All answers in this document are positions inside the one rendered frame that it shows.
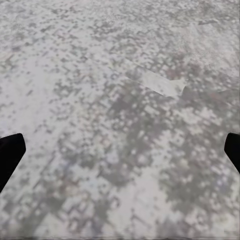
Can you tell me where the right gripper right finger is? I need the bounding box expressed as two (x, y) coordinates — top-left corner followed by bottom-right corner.
(224, 132), (240, 173)

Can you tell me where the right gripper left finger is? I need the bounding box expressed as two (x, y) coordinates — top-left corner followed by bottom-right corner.
(0, 133), (26, 193)

